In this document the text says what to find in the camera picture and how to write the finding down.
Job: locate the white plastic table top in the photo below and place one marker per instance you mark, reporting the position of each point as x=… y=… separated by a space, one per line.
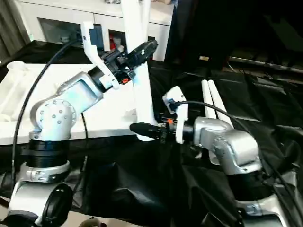
x=14 y=94

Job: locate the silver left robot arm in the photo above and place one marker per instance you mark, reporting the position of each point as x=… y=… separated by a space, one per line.
x=57 y=118

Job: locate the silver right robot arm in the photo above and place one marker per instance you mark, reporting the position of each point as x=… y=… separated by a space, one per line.
x=232 y=146

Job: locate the black mat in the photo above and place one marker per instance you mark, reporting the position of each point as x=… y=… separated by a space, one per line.
x=142 y=184

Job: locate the small yellow label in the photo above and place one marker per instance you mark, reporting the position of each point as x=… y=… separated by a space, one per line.
x=204 y=58

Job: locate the white cabinet with glass doors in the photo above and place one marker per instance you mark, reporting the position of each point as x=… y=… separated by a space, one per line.
x=52 y=19

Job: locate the grey window curtain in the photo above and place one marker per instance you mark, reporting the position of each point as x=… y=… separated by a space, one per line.
x=12 y=23

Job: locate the grey metal rail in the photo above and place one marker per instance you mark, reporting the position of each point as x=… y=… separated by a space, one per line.
x=270 y=63

